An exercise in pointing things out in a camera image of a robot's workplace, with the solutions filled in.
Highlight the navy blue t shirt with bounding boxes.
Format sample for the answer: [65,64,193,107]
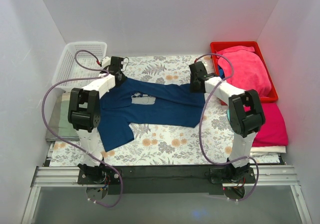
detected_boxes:
[97,78,205,151]

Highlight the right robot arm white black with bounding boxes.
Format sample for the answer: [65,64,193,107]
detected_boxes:
[189,61,266,183]

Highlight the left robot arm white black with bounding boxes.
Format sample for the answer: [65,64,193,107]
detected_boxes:
[67,56,127,184]

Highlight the blue cloth in bin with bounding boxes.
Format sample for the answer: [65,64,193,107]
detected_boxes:
[217,65,225,79]

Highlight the red plastic bin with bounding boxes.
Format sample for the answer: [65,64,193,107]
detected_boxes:
[210,41,278,103]

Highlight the white plastic basket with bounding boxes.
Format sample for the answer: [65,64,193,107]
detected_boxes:
[51,41,107,85]

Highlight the pink towel in bin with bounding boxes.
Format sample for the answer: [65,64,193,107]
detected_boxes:
[217,45,272,98]

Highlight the floral table cloth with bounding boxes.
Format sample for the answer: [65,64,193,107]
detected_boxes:
[47,55,281,167]

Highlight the green folded cloth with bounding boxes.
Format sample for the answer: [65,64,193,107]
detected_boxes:
[48,92,79,141]

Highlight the cream folded t shirt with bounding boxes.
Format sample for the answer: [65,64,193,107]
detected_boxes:
[250,146,287,156]

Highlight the magenta folded t shirt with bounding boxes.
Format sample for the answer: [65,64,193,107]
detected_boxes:
[252,102,289,148]

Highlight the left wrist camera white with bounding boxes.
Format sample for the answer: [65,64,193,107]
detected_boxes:
[99,56,111,68]

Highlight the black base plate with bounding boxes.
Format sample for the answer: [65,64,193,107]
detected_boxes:
[77,164,256,195]

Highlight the aluminium rail frame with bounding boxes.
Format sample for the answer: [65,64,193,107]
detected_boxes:
[22,164,312,224]

